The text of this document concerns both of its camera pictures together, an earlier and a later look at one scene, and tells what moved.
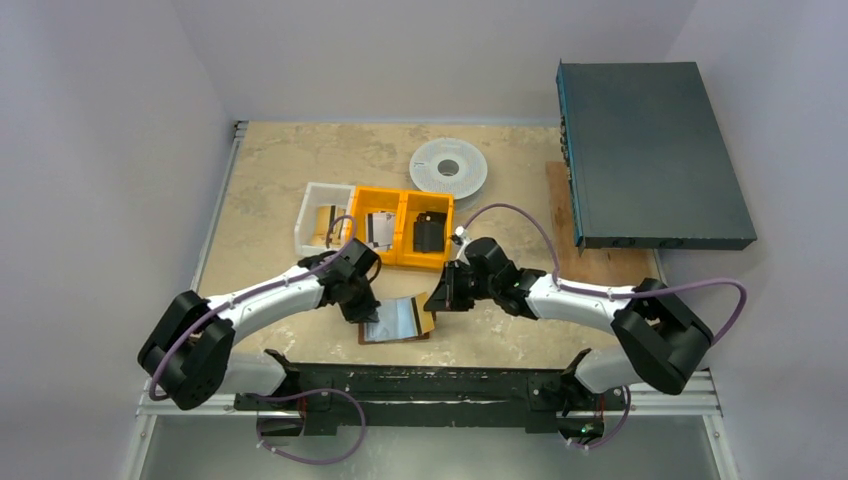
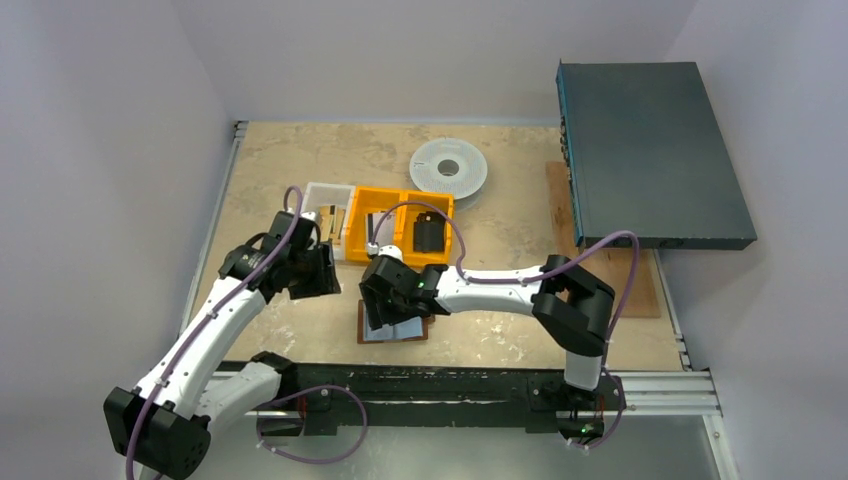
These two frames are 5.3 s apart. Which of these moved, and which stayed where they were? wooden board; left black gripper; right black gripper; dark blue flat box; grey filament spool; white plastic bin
Moved: left black gripper; right black gripper
Stayed: dark blue flat box; wooden board; white plastic bin; grey filament spool
